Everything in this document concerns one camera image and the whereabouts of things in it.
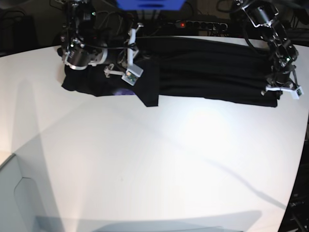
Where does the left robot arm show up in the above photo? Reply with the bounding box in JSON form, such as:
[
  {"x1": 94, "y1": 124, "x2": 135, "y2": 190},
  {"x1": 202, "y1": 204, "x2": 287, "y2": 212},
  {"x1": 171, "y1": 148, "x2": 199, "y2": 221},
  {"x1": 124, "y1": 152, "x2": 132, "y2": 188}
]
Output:
[{"x1": 230, "y1": 0, "x2": 304, "y2": 99}]

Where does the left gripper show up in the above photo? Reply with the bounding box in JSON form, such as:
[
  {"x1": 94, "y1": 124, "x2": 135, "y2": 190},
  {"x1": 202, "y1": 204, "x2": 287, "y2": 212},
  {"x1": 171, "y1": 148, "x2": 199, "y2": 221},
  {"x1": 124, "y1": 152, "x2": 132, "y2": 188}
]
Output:
[{"x1": 261, "y1": 65, "x2": 298, "y2": 95}]

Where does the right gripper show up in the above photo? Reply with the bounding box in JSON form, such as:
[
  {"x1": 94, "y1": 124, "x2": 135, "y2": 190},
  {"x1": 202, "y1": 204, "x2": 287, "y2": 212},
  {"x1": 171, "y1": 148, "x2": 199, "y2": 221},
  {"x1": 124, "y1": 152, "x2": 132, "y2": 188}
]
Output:
[{"x1": 103, "y1": 23, "x2": 143, "y2": 72}]

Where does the grey cabinet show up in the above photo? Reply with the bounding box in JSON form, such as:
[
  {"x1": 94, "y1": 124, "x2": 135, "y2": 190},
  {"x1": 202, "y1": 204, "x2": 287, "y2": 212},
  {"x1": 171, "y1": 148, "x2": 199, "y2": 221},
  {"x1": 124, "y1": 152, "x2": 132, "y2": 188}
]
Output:
[{"x1": 0, "y1": 154, "x2": 46, "y2": 232}]

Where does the black T-shirt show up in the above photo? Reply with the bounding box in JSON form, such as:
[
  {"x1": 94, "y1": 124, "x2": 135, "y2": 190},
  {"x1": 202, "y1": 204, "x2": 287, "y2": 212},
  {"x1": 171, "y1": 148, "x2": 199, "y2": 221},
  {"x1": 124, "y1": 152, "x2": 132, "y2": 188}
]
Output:
[{"x1": 61, "y1": 37, "x2": 280, "y2": 107}]

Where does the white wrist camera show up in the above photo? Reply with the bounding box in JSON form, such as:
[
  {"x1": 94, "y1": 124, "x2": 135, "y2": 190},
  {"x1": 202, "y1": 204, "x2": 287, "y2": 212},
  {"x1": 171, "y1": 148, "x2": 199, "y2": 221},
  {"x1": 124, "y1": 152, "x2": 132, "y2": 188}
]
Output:
[
  {"x1": 121, "y1": 64, "x2": 143, "y2": 86},
  {"x1": 281, "y1": 86, "x2": 304, "y2": 100}
]

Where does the blue box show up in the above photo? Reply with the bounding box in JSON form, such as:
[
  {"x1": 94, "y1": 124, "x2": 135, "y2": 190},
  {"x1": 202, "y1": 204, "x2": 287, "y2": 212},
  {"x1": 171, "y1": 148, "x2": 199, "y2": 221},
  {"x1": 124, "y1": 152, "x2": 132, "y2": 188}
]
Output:
[{"x1": 116, "y1": 0, "x2": 185, "y2": 11}]

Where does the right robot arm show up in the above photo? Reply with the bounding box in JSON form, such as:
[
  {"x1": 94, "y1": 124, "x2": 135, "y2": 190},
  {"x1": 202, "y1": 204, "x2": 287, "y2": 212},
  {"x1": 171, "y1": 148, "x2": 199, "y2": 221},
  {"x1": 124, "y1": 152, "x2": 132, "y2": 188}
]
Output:
[{"x1": 60, "y1": 0, "x2": 144, "y2": 71}]

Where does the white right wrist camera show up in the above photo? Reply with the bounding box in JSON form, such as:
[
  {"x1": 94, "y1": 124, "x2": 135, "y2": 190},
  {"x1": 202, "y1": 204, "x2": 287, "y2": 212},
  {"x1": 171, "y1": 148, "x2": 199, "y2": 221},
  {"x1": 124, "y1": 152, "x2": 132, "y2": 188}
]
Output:
[{"x1": 121, "y1": 64, "x2": 143, "y2": 86}]

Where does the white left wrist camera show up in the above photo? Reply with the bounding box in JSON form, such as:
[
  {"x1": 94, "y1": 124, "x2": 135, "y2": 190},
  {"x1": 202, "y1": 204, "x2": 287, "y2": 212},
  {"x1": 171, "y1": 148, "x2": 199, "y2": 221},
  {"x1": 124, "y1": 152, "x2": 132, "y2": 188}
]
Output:
[{"x1": 281, "y1": 86, "x2": 304, "y2": 100}]

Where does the black power strip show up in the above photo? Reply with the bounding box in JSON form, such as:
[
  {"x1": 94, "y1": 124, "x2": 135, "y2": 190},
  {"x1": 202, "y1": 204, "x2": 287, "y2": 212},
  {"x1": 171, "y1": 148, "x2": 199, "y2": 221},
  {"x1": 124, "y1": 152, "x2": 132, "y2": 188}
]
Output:
[{"x1": 175, "y1": 20, "x2": 228, "y2": 32}]

